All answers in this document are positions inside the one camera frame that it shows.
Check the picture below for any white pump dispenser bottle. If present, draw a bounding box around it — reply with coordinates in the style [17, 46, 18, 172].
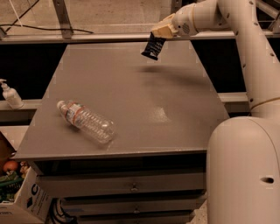
[0, 79, 24, 109]

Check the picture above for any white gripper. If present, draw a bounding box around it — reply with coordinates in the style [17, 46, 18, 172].
[151, 3, 198, 39]

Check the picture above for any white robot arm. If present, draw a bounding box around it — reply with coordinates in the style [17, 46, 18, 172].
[151, 0, 280, 224]

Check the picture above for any grey drawer cabinet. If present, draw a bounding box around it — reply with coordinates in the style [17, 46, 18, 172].
[17, 41, 228, 224]

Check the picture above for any orange fruit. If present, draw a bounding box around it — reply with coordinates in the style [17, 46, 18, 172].
[3, 160, 18, 172]

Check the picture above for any metal frame rail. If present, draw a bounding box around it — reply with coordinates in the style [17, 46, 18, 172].
[0, 0, 280, 46]

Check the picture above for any dark blue rxbar wrapper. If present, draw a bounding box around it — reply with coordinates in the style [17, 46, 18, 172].
[142, 33, 165, 60]

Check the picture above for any black cable on floor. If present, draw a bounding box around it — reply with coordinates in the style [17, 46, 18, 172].
[0, 0, 95, 35]

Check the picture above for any white cardboard box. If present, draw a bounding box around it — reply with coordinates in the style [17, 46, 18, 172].
[0, 167, 53, 224]

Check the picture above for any clear plastic water bottle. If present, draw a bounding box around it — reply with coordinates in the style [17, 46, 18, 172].
[57, 101, 116, 144]

